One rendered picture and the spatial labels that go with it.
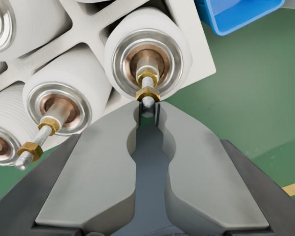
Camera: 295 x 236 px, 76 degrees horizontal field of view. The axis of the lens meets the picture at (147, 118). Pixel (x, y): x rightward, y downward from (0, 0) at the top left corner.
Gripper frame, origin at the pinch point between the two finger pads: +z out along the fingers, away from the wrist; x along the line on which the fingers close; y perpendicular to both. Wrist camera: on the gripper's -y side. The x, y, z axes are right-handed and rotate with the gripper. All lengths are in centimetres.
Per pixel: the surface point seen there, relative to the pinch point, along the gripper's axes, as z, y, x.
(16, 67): 16.5, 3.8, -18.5
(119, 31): 9.6, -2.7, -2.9
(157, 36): 9.0, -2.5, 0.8
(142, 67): 6.4, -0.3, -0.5
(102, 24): 16.4, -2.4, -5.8
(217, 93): 34.5, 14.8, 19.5
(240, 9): 29.1, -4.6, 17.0
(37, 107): 9.1, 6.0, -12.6
